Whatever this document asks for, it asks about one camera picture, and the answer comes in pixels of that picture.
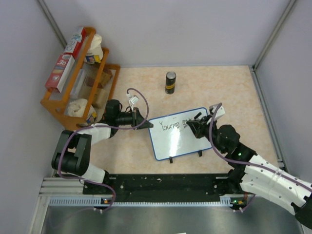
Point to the red and white wrap box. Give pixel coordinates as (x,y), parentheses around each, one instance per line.
(75,42)

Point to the brown wrapped soap block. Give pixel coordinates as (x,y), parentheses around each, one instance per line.
(106,76)

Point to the tan wrapped soap block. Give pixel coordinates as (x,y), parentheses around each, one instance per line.
(99,98)

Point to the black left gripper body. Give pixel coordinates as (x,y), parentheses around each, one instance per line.
(136,111)

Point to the black capped whiteboard marker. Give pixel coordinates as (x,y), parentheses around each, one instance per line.
(192,119)

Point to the blue framed whiteboard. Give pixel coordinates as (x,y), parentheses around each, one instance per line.
(172,137)

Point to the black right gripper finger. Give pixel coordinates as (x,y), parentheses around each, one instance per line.
(203,120)
(195,128)

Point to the red and white foil box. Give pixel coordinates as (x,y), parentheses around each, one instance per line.
(60,73)

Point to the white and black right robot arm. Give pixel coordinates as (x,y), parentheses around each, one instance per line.
(253,174)

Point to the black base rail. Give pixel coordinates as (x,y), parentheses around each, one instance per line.
(171,187)

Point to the white bag with cartoon label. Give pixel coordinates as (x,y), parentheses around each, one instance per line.
(95,52)

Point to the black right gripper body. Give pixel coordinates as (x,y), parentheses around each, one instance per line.
(204,127)

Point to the clear plastic sheet pack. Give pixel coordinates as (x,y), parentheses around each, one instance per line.
(85,78)

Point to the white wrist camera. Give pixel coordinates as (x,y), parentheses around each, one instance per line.
(217,111)
(132,100)

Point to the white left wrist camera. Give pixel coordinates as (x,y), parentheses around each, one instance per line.
(132,100)

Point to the white bag lower shelf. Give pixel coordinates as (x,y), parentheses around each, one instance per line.
(77,107)

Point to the black Schweppes can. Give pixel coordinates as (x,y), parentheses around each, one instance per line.
(170,82)

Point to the grey slotted cable duct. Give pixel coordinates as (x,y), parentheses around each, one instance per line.
(105,202)

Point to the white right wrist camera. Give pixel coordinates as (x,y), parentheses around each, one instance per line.
(217,111)

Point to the orange wooden shelf rack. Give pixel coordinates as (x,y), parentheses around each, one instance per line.
(57,103)

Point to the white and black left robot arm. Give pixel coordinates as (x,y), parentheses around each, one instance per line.
(72,154)

